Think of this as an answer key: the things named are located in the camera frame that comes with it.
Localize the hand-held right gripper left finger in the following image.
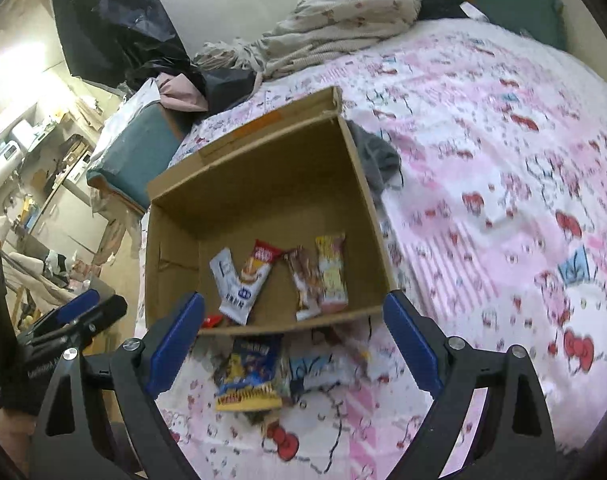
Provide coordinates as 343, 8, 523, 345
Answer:
28, 291, 207, 480

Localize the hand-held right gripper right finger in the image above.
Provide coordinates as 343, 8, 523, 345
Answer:
382, 289, 557, 480

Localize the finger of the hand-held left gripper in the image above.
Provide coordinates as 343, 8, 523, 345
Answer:
30, 289, 102, 335
32, 294, 129, 348

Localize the white and blue snack packet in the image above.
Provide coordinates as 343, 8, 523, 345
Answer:
210, 247, 258, 326

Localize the yellow cartoon snack packet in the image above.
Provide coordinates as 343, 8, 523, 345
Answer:
315, 232, 350, 312

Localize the red and white snack packet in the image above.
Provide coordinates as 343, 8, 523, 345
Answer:
238, 239, 285, 307

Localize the brown chocolate snack packet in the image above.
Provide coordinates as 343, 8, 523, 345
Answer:
285, 246, 323, 322

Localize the brown cardboard box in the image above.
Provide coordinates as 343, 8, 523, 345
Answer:
144, 86, 399, 336

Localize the person's left forearm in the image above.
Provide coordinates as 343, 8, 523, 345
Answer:
0, 406, 40, 467

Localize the blue and yellow chips bag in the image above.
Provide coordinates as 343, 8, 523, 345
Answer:
214, 334, 285, 412

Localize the white kitchen cabinet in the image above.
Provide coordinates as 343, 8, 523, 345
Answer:
28, 180, 108, 262

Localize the light blue snack packet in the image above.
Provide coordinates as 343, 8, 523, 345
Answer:
288, 354, 335, 393

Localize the teal cushion with white cover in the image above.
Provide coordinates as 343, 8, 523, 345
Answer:
86, 104, 185, 207

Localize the white countertop appliance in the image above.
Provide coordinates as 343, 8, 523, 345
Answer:
0, 141, 24, 192

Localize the grey cloth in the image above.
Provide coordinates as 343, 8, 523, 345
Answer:
350, 121, 403, 197

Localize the pink cloth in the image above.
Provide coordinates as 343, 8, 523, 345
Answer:
155, 72, 208, 112

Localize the dark hanging plastic sheet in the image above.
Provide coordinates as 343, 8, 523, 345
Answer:
50, 0, 190, 92

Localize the crumpled white floral blanket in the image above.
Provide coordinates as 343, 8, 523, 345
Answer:
192, 0, 425, 82

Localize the teal headboard cushion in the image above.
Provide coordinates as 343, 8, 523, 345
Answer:
412, 0, 567, 52

